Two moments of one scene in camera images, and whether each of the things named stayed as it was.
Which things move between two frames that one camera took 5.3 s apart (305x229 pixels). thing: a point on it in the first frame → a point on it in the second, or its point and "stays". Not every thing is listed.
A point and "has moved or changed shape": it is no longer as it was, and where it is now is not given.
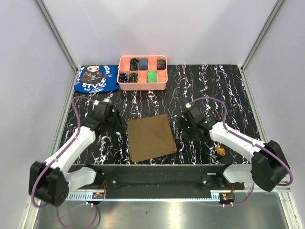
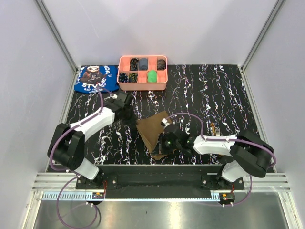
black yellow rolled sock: (134, 64) stays
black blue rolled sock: (123, 78) stays
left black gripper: (120, 123) → (132, 120)
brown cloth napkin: (150, 137) has moved or changed shape
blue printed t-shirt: (97, 78) stays
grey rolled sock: (143, 64) stays
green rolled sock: (152, 76) stays
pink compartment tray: (143, 73) stays
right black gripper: (183, 122) → (161, 150)
